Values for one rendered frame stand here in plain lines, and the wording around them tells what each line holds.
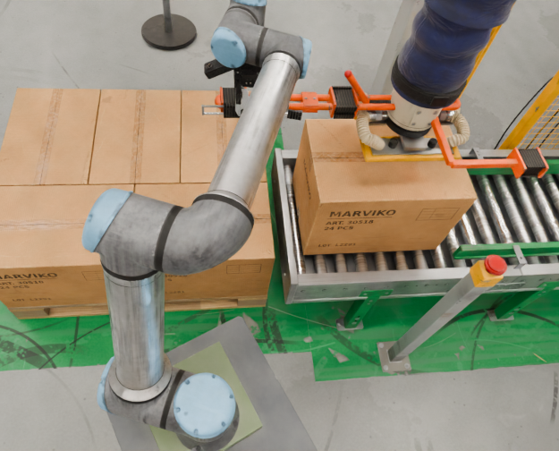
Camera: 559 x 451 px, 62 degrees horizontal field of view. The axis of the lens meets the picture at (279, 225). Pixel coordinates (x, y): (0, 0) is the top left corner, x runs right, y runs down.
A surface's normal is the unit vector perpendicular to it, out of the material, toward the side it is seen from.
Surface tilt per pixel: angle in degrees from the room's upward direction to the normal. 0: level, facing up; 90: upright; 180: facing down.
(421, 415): 0
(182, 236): 23
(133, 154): 0
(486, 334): 0
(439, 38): 68
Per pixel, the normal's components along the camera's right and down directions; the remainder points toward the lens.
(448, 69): -0.13, 0.67
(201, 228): 0.29, -0.25
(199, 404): 0.20, -0.47
